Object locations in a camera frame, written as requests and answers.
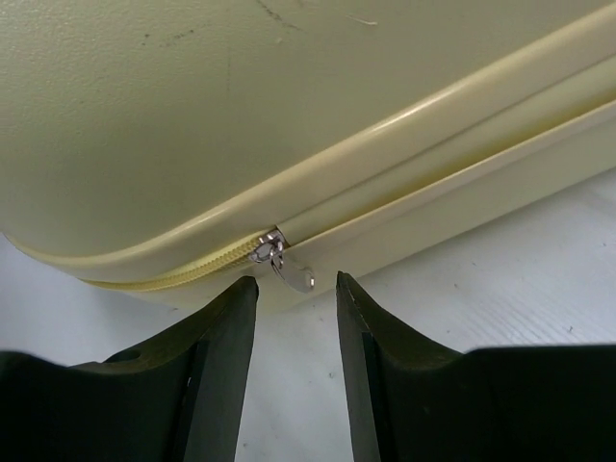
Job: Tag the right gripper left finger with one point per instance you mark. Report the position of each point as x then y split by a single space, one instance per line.
177 396

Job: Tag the yellow hard-shell suitcase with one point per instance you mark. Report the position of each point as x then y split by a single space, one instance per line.
147 145

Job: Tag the silver zipper pull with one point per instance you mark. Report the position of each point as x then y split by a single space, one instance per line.
271 249

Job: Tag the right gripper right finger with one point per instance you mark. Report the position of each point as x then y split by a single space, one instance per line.
410 398

